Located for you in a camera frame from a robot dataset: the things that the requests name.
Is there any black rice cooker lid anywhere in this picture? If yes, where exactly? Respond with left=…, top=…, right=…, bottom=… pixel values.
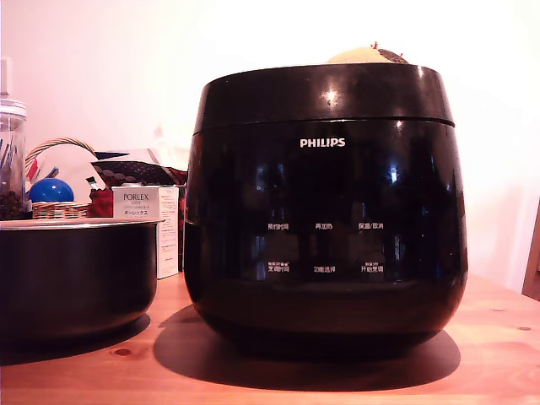
left=193, top=62, right=456, bottom=136

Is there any black Philips rice cooker body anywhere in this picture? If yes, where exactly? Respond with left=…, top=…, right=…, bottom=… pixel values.
left=181, top=119, right=469, bottom=356

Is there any white Porlex box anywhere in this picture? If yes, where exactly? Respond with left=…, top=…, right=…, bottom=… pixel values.
left=111, top=185, right=180, bottom=280

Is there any dark dotted patterned cloth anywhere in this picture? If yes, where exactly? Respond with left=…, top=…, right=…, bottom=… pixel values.
left=90, top=158, right=189, bottom=187

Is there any red fabric pouch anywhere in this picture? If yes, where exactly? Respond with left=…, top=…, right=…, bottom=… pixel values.
left=87, top=188, right=115, bottom=219

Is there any pale yellow rounded cushion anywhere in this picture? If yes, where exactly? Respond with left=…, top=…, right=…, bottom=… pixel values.
left=324, top=45, right=394, bottom=65

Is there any brown patterned woven item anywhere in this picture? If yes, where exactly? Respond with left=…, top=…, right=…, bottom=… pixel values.
left=376, top=46, right=411, bottom=66

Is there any black inner cooking pot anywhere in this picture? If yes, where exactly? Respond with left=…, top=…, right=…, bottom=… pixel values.
left=0, top=218, right=166, bottom=341

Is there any woven wicker basket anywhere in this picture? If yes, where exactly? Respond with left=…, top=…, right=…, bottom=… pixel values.
left=24, top=136, right=100, bottom=220

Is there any blue ball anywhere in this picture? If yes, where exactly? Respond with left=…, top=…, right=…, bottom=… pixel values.
left=28, top=177, right=76, bottom=204

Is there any clear glass jar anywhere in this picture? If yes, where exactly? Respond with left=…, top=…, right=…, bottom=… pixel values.
left=0, top=98, right=28, bottom=221

